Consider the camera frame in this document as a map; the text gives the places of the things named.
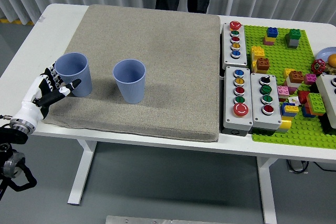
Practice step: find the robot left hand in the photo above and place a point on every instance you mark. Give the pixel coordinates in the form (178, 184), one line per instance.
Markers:
(29, 108)

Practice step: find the blue ribbed plastic cup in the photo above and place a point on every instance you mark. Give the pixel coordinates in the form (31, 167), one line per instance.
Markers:
(78, 72)
(131, 87)

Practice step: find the white table leg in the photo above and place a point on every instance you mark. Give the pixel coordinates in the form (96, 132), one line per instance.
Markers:
(84, 171)
(267, 192)

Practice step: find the yellow floor tape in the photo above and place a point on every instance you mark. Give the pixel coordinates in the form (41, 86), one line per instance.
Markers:
(15, 22)

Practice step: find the grey-brown cushion mat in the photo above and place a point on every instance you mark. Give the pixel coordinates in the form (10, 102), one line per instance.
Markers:
(157, 64)

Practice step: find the grey five-button control box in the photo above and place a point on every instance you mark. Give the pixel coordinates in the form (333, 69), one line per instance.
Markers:
(228, 56)
(229, 113)

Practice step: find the yellow toy brick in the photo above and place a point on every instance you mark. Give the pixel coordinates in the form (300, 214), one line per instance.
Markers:
(287, 73)
(292, 108)
(257, 52)

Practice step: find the brown toy brick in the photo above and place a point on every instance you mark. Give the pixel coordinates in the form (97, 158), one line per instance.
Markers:
(263, 64)
(296, 76)

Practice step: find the pink toy brick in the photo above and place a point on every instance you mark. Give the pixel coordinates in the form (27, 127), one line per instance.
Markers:
(268, 42)
(283, 90)
(310, 79)

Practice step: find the blue toy brick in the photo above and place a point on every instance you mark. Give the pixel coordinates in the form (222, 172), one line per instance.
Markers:
(283, 108)
(272, 32)
(307, 112)

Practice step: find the green studded baseplate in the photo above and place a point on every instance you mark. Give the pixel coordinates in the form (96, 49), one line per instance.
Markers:
(278, 51)

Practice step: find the yellow toy cylinder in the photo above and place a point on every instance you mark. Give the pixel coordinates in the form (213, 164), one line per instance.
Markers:
(285, 123)

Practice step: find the white toy brick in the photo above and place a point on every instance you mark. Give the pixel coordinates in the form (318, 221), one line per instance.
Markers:
(292, 83)

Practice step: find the grey toy brick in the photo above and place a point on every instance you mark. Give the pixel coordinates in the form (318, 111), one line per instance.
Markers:
(292, 43)

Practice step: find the red toy brick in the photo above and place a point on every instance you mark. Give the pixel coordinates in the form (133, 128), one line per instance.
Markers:
(304, 97)

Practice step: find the large green toy brick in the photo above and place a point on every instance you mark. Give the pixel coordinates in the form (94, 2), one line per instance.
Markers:
(316, 102)

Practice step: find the red valve wheel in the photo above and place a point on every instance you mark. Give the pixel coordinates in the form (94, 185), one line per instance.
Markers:
(318, 66)

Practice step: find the light blue plate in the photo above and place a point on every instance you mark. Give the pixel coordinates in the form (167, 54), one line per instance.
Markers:
(323, 52)

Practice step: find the brown knobbly object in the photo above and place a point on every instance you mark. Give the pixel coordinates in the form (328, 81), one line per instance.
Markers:
(331, 70)

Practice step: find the orange fruit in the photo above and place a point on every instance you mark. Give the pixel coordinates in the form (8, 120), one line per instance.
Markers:
(333, 60)

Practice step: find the grey selector switch control box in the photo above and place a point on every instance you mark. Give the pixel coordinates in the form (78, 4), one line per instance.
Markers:
(258, 113)

